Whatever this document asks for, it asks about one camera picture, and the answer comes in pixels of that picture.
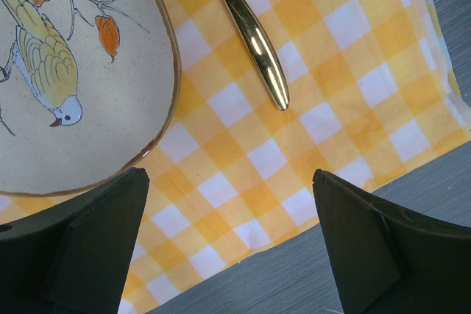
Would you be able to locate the cream plate with branch pattern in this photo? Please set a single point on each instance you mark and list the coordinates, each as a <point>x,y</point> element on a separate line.
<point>88,88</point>

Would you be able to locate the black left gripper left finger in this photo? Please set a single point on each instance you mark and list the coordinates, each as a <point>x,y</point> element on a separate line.
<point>74,257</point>

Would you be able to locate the gold knife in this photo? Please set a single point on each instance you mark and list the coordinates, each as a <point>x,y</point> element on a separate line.
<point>261,51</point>

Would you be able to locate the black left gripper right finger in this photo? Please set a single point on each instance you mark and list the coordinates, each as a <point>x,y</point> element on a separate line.
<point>387,258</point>

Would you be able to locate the yellow white checkered cloth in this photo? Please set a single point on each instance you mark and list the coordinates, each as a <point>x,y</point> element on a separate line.
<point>372,97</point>

